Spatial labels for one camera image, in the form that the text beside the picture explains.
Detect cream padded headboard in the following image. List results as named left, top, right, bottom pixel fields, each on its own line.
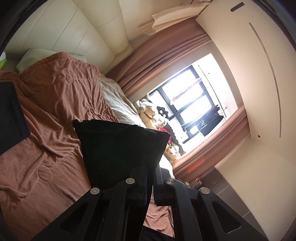
left=5, top=0, right=134, bottom=76

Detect pink window curtain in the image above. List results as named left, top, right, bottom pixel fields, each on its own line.
left=172, top=104, right=251, bottom=184
left=107, top=18, right=210, bottom=98

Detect bed with brown blanket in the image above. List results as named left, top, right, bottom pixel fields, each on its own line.
left=0, top=51, right=174, bottom=238

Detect rack of bottles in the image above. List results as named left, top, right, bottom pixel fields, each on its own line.
left=188, top=177, right=204, bottom=189

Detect pink hanging cloth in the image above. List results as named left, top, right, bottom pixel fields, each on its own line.
left=169, top=78, right=202, bottom=103

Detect dark hanging clothes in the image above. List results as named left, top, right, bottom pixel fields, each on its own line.
left=198, top=105, right=224, bottom=136

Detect white pillow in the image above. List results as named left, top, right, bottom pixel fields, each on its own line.
left=99, top=74, right=174, bottom=179
left=15, top=48, right=87, bottom=73

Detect flat black cloth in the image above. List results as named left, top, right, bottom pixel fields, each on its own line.
left=0, top=81, right=31, bottom=155

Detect cream hanging cloth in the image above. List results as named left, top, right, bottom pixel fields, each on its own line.
left=139, top=0, right=212, bottom=36

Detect black pants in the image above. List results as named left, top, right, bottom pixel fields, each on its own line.
left=73, top=119, right=171, bottom=189

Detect black cat plush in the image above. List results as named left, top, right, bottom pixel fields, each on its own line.
left=156, top=105, right=168, bottom=120

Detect cream plush toy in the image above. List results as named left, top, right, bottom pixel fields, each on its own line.
left=136, top=98, right=160, bottom=131

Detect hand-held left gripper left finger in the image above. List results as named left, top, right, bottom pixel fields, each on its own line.
left=30, top=167, right=153, bottom=241

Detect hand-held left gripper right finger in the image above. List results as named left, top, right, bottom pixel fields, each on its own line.
left=154, top=167, right=269, bottom=241

